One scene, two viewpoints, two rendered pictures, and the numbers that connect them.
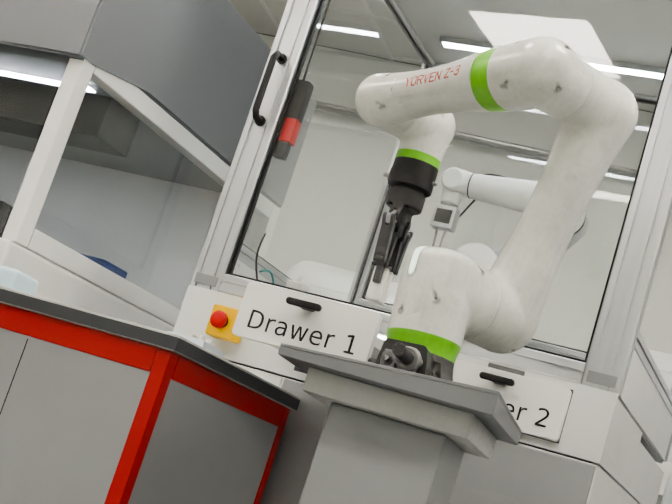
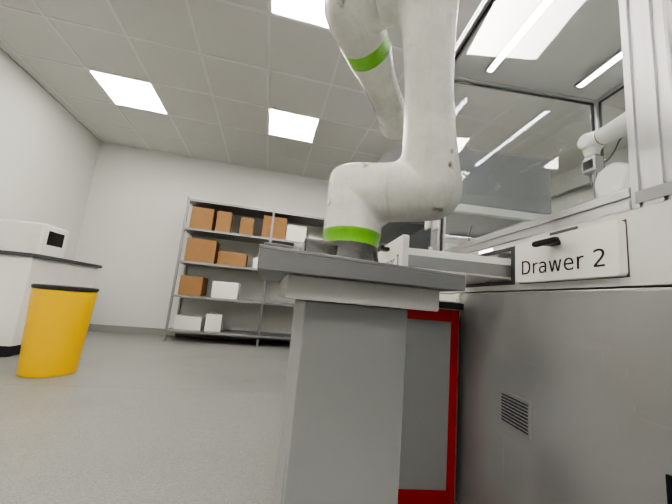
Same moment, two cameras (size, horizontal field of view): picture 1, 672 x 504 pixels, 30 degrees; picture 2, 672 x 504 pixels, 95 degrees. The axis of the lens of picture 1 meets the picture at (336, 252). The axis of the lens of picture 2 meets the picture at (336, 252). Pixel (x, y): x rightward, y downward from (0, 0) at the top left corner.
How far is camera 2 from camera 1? 1.89 m
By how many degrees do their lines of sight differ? 59
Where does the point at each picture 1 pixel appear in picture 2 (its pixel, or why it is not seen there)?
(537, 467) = (616, 307)
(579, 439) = (651, 264)
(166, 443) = not seen: hidden behind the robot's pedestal
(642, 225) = (639, 32)
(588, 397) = (645, 218)
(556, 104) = (356, 14)
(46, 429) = not seen: hidden behind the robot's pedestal
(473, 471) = (563, 325)
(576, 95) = not seen: outside the picture
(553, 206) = (408, 80)
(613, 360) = (659, 167)
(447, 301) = (334, 199)
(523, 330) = (424, 188)
